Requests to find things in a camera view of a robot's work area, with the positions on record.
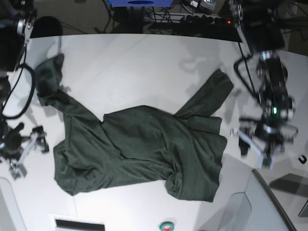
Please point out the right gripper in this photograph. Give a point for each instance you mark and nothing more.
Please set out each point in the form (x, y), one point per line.
(11, 140)

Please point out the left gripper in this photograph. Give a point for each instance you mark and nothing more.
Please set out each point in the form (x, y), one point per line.
(269, 133)

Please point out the dark green t-shirt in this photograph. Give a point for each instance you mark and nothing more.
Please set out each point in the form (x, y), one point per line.
(139, 144)

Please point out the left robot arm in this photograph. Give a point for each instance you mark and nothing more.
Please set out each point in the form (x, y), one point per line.
(256, 22)

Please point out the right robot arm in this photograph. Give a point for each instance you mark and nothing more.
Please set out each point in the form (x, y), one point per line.
(17, 18)

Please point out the small black hook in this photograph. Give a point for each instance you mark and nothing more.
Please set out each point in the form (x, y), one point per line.
(302, 159)

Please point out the grey monitor edge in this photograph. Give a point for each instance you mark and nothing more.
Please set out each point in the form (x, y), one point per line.
(290, 187)

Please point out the grey power strip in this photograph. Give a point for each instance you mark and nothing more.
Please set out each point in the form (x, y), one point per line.
(206, 19)

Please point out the red green emergency button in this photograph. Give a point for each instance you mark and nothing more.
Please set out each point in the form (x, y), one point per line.
(167, 226)

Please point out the blue box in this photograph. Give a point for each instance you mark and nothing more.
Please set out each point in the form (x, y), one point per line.
(139, 3)

